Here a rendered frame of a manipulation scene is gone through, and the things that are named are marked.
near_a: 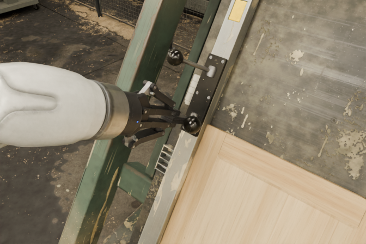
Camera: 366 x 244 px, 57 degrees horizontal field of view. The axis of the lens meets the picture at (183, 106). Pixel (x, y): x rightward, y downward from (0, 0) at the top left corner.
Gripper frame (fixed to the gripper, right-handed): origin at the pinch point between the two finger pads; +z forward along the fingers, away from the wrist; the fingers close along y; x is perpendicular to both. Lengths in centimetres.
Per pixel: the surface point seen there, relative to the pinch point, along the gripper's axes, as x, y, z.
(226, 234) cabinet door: 15.8, 22.2, 14.1
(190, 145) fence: 0.0, 6.7, 11.7
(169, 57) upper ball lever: -7.0, -11.5, -0.1
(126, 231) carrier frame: -24, 53, 38
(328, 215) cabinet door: 33.5, 6.8, 14.1
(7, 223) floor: -131, 123, 74
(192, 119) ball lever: 3.7, -1.3, 0.2
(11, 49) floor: -353, 48, 182
